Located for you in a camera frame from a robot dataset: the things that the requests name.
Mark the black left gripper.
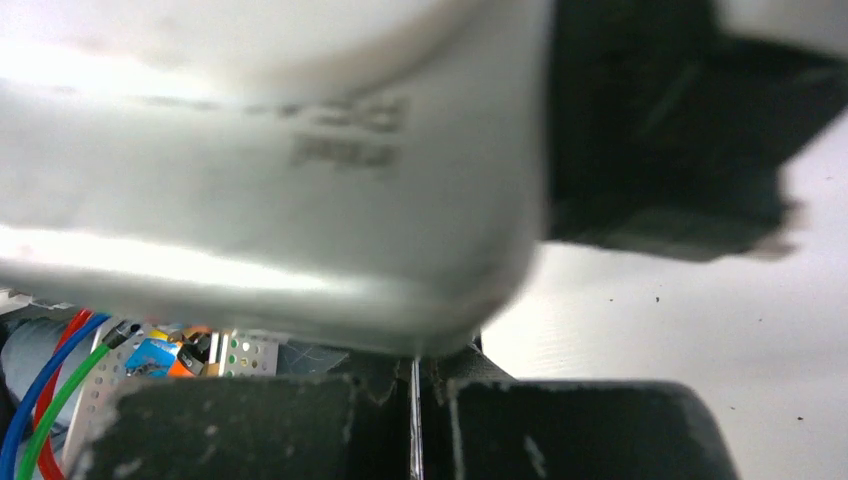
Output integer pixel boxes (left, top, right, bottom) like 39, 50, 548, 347
546, 1, 847, 261

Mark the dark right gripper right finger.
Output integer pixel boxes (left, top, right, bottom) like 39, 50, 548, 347
421, 345, 738, 479

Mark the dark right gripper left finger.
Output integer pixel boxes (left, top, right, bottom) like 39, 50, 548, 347
69, 354, 410, 479

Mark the coloured wires bundle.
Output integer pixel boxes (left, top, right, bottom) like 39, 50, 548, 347
0, 307, 144, 480

